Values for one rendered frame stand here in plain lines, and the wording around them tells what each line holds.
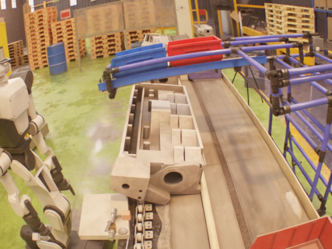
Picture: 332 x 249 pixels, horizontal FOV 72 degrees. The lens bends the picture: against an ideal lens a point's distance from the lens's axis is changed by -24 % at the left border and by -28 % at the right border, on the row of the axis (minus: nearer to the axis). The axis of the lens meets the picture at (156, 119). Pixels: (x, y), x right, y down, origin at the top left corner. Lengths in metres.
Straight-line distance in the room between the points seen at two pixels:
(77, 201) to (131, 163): 1.52
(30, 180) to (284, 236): 1.21
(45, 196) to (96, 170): 1.59
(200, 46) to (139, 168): 0.70
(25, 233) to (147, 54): 1.43
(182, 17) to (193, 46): 5.69
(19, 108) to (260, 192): 1.21
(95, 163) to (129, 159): 1.98
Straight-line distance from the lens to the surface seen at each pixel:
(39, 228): 1.46
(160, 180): 1.27
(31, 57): 10.12
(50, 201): 1.54
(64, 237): 1.76
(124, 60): 1.54
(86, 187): 2.81
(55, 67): 7.93
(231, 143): 1.74
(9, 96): 1.28
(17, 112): 1.32
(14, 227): 2.62
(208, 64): 1.55
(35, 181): 1.45
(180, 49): 1.52
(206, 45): 1.53
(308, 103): 1.16
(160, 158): 1.28
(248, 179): 1.44
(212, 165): 1.55
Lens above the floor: 1.61
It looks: 24 degrees down
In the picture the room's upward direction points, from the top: 6 degrees counter-clockwise
